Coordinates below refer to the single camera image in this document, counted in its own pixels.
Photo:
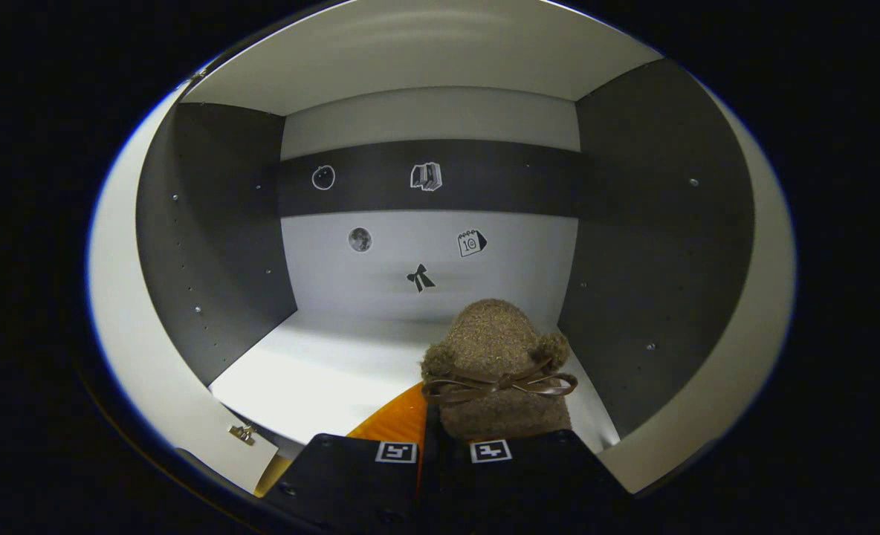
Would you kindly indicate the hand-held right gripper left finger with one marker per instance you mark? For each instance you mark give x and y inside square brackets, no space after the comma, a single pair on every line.
[351,483]

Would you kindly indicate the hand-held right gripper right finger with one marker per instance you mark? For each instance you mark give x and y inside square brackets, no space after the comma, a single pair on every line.
[529,483]

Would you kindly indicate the brown fuzzy shoe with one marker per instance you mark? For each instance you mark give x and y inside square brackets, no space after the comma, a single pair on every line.
[496,342]

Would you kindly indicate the grey shoe cabinet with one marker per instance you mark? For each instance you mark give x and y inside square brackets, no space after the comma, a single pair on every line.
[336,260]

